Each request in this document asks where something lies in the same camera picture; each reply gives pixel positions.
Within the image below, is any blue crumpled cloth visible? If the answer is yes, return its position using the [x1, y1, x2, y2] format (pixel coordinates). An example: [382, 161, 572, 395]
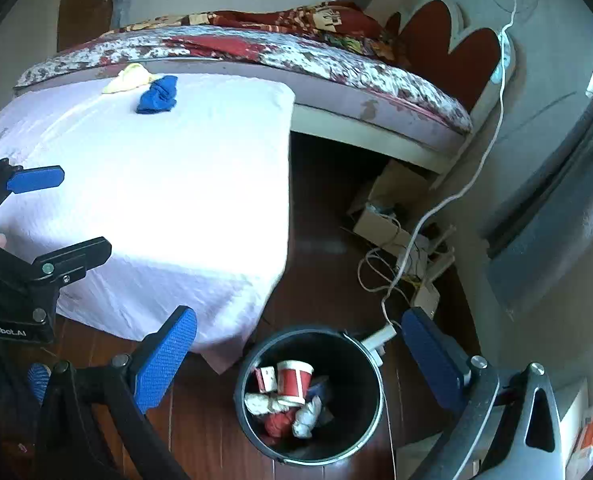
[136, 75, 178, 115]

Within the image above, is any red paper cup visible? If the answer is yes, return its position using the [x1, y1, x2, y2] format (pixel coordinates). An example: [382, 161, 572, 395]
[276, 360, 314, 407]

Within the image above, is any small red white carton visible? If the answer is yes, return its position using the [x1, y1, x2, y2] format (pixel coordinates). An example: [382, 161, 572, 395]
[254, 366, 280, 393]

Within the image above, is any table with white cloth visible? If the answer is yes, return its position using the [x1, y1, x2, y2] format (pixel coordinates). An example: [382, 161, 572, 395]
[0, 74, 297, 376]

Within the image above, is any yellow crumpled cloth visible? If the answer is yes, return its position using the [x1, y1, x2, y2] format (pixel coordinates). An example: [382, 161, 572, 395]
[101, 63, 152, 95]

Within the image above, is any orange and white packet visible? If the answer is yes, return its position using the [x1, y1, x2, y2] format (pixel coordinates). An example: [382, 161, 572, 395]
[579, 417, 593, 466]

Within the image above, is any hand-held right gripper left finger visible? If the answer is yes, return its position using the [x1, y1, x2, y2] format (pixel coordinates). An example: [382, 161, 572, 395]
[34, 304, 198, 480]

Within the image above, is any dark blue wrapper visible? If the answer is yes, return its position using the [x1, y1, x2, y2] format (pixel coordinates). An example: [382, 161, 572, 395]
[309, 377, 334, 423]

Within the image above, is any black trash bin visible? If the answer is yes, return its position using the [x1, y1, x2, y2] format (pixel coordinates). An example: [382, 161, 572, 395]
[234, 326, 384, 465]

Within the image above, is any blue slipper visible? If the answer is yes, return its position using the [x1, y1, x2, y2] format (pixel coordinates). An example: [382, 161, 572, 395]
[28, 362, 52, 403]

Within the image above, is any mattress with floral sheet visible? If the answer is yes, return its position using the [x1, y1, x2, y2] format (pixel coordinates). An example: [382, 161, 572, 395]
[14, 27, 474, 136]

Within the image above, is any white wall socket strip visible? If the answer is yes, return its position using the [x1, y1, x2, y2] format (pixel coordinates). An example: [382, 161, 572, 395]
[493, 30, 517, 86]

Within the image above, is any red patterned blanket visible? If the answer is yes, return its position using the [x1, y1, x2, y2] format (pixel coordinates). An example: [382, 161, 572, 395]
[119, 0, 402, 61]

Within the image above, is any red headboard with white edge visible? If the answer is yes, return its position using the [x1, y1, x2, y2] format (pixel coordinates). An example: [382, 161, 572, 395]
[386, 0, 517, 113]

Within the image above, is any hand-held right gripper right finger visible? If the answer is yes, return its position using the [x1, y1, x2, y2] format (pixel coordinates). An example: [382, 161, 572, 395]
[400, 306, 572, 480]

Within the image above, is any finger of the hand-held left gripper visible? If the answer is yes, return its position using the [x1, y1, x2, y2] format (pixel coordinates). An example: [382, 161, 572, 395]
[30, 236, 113, 288]
[0, 157, 66, 222]

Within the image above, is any long white cable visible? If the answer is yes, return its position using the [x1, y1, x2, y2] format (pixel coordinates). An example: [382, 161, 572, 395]
[381, 0, 519, 331]

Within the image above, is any white box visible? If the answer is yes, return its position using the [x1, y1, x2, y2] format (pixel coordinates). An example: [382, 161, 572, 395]
[559, 377, 589, 461]

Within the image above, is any cardboard box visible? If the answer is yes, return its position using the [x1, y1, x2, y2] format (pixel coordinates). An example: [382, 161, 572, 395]
[346, 160, 429, 256]

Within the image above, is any white bed frame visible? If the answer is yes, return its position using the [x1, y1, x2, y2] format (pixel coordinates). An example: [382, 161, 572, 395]
[291, 105, 472, 191]

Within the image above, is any white floor power strip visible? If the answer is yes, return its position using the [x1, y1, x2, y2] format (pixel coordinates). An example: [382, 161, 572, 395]
[361, 324, 397, 356]

